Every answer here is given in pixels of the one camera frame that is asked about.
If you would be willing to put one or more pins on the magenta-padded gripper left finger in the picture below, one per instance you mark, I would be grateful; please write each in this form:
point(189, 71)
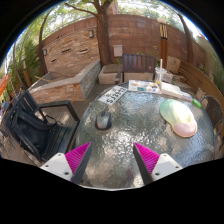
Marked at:
point(63, 164)

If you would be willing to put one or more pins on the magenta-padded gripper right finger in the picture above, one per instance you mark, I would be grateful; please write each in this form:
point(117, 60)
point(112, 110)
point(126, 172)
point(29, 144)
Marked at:
point(160, 165)

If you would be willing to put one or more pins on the grey and black computer mouse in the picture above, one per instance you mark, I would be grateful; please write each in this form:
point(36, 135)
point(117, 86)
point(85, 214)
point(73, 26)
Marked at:
point(103, 120)

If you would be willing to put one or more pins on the black metal armchair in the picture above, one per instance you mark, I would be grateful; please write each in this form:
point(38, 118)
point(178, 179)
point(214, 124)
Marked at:
point(63, 136)

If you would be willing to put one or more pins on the black bag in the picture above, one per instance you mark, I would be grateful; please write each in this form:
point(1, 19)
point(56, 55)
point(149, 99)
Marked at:
point(30, 130)

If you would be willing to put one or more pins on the small closed book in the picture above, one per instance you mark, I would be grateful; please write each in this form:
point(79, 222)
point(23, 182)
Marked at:
point(187, 96)

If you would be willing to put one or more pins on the dark wicker chair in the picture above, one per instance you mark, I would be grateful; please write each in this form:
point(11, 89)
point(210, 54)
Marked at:
point(213, 111)

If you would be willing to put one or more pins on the open white book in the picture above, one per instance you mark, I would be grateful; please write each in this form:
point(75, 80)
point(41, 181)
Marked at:
point(171, 90)

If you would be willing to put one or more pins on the watercolour paint tray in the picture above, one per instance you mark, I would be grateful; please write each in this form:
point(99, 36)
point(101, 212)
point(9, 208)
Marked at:
point(143, 86)

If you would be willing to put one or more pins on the white license plate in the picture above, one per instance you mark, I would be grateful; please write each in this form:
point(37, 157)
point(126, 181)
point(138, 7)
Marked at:
point(112, 95)

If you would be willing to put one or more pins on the beige stone slab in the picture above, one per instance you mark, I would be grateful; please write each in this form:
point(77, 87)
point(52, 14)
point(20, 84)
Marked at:
point(173, 64)

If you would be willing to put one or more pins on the thin leaning tree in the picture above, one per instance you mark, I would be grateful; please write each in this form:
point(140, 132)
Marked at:
point(42, 50)
point(188, 40)

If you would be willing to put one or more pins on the forked tree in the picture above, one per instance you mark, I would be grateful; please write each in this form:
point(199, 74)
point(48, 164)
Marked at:
point(102, 36)

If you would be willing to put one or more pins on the wall lamp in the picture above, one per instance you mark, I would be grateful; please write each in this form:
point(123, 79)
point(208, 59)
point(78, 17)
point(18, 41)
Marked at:
point(44, 52)
point(91, 33)

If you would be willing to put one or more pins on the tall wooden post lamp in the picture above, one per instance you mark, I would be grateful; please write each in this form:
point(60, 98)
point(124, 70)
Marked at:
point(163, 43)

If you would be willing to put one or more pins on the white wall box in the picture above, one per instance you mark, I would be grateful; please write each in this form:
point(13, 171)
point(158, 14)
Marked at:
point(117, 50)

